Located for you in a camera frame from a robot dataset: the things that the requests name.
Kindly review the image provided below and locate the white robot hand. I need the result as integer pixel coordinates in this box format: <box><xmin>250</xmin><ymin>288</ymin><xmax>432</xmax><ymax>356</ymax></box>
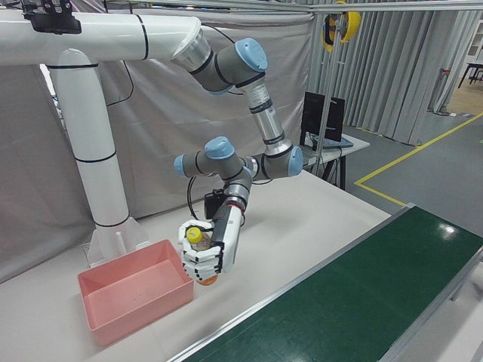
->
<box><xmin>177</xmin><ymin>205</ymin><xmax>243</xmax><ymax>284</ymax></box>

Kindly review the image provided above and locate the orange juice bottle yellow cap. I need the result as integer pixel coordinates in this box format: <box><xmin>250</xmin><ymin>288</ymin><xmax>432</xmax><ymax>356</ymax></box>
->
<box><xmin>186</xmin><ymin>226</ymin><xmax>220</xmax><ymax>288</ymax></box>

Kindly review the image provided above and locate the pink plastic basket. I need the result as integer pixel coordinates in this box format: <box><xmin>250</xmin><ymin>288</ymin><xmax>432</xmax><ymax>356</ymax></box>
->
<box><xmin>77</xmin><ymin>238</ymin><xmax>196</xmax><ymax>347</ymax></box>

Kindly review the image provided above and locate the grey backdrop cloth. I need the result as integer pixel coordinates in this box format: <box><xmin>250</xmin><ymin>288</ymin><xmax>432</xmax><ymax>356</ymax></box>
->
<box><xmin>0</xmin><ymin>7</ymin><xmax>317</xmax><ymax>284</ymax></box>

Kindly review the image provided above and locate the green conveyor belt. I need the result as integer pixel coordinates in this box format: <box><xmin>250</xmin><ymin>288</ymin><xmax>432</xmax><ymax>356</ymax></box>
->
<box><xmin>162</xmin><ymin>202</ymin><xmax>483</xmax><ymax>362</ymax></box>

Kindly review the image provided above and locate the grey laptop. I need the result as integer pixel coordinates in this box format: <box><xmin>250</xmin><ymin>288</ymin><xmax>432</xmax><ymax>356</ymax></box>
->
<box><xmin>312</xmin><ymin>135</ymin><xmax>354</xmax><ymax>149</ymax></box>

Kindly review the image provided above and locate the black monitor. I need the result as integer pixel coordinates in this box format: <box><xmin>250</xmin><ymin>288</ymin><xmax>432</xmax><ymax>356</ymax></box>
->
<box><xmin>325</xmin><ymin>97</ymin><xmax>346</xmax><ymax>143</ymax></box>
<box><xmin>300</xmin><ymin>91</ymin><xmax>326</xmax><ymax>148</ymax></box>

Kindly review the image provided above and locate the white robot torso stand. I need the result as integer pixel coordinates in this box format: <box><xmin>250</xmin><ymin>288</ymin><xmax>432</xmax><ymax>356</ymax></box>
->
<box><xmin>0</xmin><ymin>11</ymin><xmax>203</xmax><ymax>265</ymax></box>

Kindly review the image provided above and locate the grey side table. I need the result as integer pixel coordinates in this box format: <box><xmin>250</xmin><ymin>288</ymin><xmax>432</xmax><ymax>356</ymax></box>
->
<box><xmin>297</xmin><ymin>127</ymin><xmax>371</xmax><ymax>190</ymax></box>

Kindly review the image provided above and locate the grey pleated curtain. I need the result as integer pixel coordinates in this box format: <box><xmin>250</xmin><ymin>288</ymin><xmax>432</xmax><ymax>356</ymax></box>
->
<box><xmin>307</xmin><ymin>9</ymin><xmax>483</xmax><ymax>146</ymax></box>

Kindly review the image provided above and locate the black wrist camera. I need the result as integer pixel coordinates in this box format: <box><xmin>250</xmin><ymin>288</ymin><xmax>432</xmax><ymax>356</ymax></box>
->
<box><xmin>203</xmin><ymin>190</ymin><xmax>226</xmax><ymax>220</ymax></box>

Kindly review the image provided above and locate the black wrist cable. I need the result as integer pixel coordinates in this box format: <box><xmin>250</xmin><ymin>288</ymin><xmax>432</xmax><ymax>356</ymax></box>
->
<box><xmin>186</xmin><ymin>174</ymin><xmax>212</xmax><ymax>223</ymax></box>

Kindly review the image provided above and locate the aluminium frame post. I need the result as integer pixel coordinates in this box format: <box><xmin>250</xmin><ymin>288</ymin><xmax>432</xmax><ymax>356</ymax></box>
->
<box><xmin>313</xmin><ymin>11</ymin><xmax>328</xmax><ymax>178</ymax></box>

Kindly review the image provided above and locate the black torso cable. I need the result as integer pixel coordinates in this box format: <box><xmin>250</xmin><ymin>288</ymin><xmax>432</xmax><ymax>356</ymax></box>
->
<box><xmin>105</xmin><ymin>59</ymin><xmax>135</xmax><ymax>109</ymax></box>

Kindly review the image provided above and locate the yellow cable reel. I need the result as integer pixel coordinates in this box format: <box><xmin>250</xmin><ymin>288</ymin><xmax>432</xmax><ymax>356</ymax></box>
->
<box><xmin>320</xmin><ymin>10</ymin><xmax>362</xmax><ymax>54</ymax></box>

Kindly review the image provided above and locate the aluminium frame beam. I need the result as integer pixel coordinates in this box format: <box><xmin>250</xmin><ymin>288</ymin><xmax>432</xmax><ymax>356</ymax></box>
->
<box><xmin>150</xmin><ymin>0</ymin><xmax>483</xmax><ymax>14</ymax></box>

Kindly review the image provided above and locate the black head camera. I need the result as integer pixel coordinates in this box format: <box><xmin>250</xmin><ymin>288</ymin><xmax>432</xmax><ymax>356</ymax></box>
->
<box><xmin>21</xmin><ymin>0</ymin><xmax>82</xmax><ymax>36</ymax></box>

